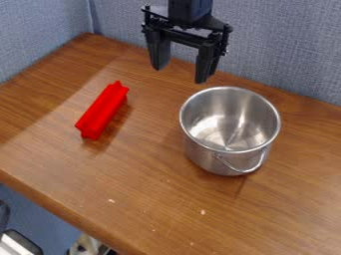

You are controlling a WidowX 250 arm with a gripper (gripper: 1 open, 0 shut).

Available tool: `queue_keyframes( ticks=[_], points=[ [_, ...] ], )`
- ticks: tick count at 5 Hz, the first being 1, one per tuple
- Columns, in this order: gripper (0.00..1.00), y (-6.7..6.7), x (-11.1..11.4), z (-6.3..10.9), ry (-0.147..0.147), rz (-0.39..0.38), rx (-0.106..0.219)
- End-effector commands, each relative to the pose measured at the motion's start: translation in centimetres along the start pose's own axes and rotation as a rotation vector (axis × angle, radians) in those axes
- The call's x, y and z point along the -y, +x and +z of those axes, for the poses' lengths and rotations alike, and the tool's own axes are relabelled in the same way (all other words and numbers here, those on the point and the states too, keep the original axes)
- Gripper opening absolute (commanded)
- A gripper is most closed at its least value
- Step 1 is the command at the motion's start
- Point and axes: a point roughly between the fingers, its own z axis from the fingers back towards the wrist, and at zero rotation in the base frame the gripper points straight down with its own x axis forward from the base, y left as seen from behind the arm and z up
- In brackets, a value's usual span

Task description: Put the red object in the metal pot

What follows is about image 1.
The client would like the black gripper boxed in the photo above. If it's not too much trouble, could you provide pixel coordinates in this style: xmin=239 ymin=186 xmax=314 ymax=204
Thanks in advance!
xmin=141 ymin=0 xmax=232 ymax=84

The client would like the metal pot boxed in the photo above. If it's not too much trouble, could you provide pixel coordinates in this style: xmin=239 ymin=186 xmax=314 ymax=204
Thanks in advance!
xmin=177 ymin=87 xmax=280 ymax=176

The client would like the red plastic block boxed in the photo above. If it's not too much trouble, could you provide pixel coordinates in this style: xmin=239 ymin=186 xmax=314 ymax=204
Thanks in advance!
xmin=74 ymin=81 xmax=129 ymax=140

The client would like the white object under table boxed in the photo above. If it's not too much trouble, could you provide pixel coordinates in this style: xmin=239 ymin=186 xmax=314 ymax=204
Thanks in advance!
xmin=65 ymin=233 xmax=117 ymax=255

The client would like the black chair part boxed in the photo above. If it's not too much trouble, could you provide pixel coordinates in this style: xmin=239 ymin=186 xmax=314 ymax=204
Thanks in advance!
xmin=0 ymin=200 xmax=43 ymax=255

